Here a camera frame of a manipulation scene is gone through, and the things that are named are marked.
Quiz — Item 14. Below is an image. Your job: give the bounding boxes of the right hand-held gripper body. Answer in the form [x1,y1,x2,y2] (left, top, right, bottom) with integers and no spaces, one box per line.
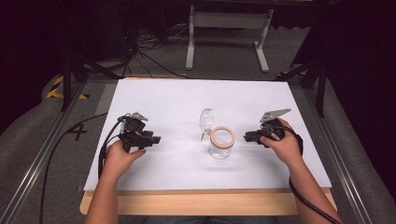
[259,107,292,147]

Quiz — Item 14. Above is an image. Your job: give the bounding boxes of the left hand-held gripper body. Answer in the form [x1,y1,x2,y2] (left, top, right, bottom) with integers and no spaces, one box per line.
[117,111,154,154]

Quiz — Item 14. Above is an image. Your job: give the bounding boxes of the person's right hand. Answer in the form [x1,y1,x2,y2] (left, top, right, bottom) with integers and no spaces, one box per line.
[259,118,304,168]

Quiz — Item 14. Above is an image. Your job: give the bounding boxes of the person's left hand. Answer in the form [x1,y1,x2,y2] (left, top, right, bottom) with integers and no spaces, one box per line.
[103,139,147,179]

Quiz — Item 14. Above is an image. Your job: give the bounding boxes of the glass jar with wooden rim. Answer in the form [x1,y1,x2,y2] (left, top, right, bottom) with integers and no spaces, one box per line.
[207,125,237,161]

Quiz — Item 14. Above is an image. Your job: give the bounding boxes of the clear glass lid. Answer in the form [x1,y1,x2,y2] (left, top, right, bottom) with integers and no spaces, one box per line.
[198,107,216,143]

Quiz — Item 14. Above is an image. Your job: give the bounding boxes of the white sheet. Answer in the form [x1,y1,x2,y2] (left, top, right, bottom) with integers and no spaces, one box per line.
[83,78,332,192]

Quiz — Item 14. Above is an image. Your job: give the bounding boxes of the black tripod stand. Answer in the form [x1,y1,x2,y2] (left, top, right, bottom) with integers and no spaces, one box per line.
[275,52,329,119]
[60,36,123,113]

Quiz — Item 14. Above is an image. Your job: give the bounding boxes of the yellow black hazard tape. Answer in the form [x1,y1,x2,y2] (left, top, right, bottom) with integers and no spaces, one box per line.
[46,75,91,101]

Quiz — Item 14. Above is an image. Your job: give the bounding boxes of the white metal stand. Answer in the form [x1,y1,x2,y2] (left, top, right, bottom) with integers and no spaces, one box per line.
[185,4,276,74]

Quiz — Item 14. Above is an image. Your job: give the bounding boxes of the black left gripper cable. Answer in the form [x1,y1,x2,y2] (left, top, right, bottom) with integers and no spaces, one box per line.
[97,115,129,181]

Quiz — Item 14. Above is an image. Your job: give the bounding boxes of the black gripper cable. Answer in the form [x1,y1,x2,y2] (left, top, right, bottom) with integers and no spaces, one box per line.
[97,115,129,181]
[274,124,343,224]

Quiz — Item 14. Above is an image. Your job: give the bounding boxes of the aluminium rail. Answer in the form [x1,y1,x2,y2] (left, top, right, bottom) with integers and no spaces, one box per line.
[0,79,90,224]
[303,88,375,224]

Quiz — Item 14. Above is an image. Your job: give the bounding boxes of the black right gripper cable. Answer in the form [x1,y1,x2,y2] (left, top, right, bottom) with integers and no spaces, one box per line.
[274,124,343,224]

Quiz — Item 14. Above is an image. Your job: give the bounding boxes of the bundle of floor cables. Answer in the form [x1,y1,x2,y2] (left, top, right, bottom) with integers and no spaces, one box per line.
[120,21,194,80]

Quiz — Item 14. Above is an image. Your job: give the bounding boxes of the black floor cable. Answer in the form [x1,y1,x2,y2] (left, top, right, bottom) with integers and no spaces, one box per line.
[38,112,109,224]

